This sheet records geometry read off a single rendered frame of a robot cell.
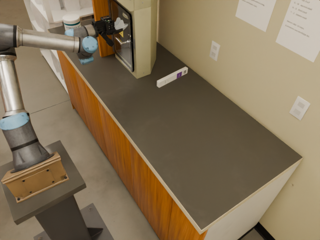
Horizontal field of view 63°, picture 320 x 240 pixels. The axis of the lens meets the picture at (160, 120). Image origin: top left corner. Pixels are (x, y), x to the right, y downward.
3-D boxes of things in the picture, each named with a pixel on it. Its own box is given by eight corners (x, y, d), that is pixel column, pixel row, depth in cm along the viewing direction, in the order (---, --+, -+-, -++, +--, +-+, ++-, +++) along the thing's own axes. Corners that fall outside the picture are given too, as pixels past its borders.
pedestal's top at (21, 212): (16, 225, 112) (13, 221, 110) (-2, 172, 130) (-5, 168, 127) (86, 187, 126) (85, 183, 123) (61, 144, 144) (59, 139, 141)
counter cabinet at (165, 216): (125, 88, 321) (120, 15, 257) (252, 229, 205) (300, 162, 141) (72, 108, 294) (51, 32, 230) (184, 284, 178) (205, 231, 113)
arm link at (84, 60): (83, 62, 136) (75, 41, 134) (79, 66, 146) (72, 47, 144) (97, 57, 139) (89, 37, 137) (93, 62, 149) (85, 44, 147)
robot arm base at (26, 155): (17, 172, 108) (7, 150, 106) (13, 170, 120) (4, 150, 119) (53, 156, 116) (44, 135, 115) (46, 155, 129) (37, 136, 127)
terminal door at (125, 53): (115, 51, 195) (109, -5, 166) (134, 73, 177) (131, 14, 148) (114, 52, 194) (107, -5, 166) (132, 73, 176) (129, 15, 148)
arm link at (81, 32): (69, 48, 143) (62, 33, 142) (88, 43, 148) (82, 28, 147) (70, 44, 136) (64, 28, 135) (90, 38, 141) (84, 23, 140)
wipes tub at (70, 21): (79, 29, 227) (75, 12, 217) (85, 35, 220) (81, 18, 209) (64, 33, 222) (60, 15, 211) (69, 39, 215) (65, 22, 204)
